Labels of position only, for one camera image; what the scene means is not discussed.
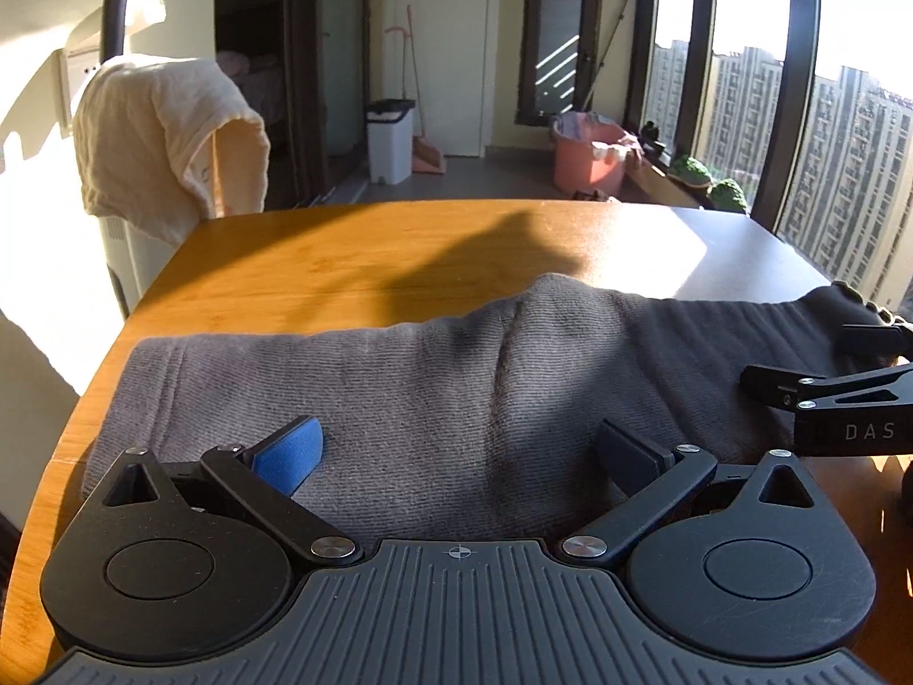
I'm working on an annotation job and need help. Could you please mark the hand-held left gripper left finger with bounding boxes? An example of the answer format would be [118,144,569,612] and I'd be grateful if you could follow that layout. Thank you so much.
[103,422,361,566]

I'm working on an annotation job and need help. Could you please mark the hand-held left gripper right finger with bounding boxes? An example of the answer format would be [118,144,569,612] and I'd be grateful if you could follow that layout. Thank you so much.
[560,420,814,570]

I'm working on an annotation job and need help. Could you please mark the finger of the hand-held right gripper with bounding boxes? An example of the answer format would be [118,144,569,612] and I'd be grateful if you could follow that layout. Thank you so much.
[742,362,913,412]
[834,323,913,359]

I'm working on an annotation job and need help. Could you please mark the dark grey knitted sweater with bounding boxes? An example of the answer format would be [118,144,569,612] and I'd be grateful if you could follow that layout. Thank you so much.
[80,272,913,538]

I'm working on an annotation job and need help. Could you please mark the round green potted plant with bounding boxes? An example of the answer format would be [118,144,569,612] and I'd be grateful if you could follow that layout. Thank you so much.
[670,155,714,190]
[708,178,750,215]

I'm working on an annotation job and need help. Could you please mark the white floor appliance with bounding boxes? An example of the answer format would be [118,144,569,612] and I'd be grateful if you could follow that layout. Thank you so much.
[92,212,176,319]

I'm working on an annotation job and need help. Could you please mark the pink plastic bucket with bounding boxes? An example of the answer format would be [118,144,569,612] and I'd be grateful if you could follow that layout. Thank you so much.
[552,112,647,194]

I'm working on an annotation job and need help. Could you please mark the white trash bin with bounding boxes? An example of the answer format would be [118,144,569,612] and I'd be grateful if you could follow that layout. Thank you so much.
[365,98,416,185]

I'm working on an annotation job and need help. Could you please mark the pink broom and dustpan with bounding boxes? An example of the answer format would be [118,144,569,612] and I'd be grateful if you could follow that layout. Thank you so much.
[385,25,445,176]

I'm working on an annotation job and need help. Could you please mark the cream towel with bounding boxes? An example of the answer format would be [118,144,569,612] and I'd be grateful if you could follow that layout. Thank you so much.
[73,55,272,244]

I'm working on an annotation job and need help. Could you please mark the bed with pink bedding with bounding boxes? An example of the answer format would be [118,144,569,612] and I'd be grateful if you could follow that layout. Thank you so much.
[217,50,286,131]

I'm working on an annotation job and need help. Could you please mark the dark framed glass door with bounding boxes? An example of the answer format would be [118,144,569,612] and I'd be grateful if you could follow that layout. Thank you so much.
[515,0,601,133]

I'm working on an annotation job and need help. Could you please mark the pink broom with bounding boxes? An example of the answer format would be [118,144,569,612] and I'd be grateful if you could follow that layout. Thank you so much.
[406,4,423,144]

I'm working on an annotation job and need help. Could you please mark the black curved pole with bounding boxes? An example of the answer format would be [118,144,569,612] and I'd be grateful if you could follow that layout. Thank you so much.
[100,0,147,62]

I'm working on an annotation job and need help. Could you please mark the mop handle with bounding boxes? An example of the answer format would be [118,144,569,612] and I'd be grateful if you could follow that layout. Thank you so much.
[581,0,643,115]

